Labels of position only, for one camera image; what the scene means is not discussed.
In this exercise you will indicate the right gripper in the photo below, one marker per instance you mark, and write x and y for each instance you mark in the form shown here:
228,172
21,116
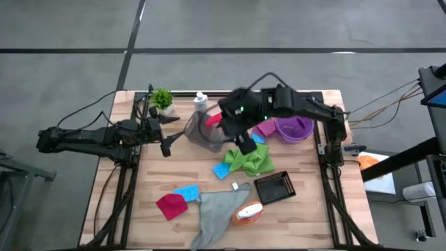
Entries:
240,111

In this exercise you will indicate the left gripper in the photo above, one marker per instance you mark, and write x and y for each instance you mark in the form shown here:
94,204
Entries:
153,129

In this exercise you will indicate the blue sponge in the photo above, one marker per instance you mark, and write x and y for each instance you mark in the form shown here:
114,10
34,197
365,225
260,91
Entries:
221,171
188,192
258,139

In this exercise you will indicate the green microfibre cloth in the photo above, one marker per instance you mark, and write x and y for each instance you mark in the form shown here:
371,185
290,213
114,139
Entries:
254,162

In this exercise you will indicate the black plastic basket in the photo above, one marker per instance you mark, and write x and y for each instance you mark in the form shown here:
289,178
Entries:
275,188

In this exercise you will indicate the orange liquid spray bottle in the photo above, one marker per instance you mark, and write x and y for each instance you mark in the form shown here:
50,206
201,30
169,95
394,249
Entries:
240,219

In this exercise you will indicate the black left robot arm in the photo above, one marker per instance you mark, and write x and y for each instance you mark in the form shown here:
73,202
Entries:
87,139

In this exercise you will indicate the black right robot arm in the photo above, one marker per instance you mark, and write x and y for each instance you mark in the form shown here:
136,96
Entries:
313,106

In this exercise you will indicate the pink cloth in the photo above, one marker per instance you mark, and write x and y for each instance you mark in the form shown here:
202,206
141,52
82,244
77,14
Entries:
266,128

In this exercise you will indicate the grey translucent plastic bin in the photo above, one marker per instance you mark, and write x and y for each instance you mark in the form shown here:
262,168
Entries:
198,134

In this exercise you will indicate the green plant in white pot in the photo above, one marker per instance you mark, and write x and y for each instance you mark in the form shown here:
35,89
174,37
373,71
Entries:
161,98

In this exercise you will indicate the white plastic bottle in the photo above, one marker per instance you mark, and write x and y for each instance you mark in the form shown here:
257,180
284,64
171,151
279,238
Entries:
200,102

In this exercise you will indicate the purple plastic bucket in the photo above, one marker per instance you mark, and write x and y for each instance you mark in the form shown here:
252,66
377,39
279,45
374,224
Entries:
294,130

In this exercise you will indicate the red cloth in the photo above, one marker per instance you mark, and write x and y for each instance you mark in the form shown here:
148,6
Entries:
171,206

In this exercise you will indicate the grey cloth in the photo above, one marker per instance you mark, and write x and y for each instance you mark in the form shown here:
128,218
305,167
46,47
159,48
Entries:
216,212

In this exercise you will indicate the orange object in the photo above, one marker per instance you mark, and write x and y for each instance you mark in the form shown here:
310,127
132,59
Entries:
367,162

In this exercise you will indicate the white sheet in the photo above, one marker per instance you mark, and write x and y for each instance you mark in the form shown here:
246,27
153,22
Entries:
381,183

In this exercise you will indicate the grey metal cart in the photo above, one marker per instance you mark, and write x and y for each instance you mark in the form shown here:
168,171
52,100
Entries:
21,171

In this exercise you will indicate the black metal beam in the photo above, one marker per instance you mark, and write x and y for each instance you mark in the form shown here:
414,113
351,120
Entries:
400,160

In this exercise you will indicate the white roll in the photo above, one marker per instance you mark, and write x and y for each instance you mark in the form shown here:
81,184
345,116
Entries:
418,191

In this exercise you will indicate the dark grey equipment stand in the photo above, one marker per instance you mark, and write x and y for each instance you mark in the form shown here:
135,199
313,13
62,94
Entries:
435,118

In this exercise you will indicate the blue lit screen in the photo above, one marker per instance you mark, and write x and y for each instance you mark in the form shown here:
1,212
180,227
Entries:
437,97

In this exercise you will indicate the grey metal corner bracket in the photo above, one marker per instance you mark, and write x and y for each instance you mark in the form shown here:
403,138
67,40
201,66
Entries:
322,149

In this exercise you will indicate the black aluminium rig frame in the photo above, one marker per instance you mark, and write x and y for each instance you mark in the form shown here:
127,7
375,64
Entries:
329,195

